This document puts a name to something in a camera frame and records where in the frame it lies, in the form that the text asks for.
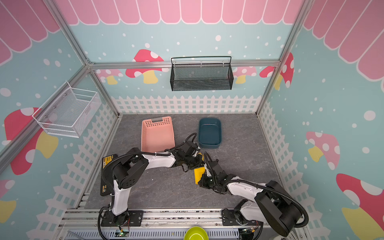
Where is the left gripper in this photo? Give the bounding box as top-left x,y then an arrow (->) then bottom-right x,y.
184,154 -> 207,170

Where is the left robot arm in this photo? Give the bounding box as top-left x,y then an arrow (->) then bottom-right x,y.
101,133 -> 204,218

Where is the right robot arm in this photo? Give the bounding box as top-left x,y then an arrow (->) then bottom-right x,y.
197,152 -> 310,237

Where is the teal plastic tub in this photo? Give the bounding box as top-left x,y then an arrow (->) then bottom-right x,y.
198,118 -> 222,149

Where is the pink plastic basket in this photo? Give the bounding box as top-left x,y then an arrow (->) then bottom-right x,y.
141,116 -> 176,153

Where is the green bowl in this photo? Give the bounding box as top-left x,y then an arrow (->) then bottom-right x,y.
184,226 -> 209,240

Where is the black yellow tool case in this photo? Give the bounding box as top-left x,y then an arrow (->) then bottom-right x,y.
100,154 -> 118,197

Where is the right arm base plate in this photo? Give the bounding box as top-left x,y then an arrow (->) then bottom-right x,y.
221,209 -> 249,226

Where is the black mesh wall basket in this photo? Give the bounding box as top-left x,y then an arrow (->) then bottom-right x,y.
170,56 -> 234,91

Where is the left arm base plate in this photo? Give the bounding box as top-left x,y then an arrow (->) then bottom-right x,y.
101,210 -> 144,227

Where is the white wire wall basket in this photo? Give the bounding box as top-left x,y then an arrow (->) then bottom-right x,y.
32,82 -> 102,138

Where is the aluminium front rail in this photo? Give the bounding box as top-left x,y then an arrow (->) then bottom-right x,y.
56,207 -> 307,230

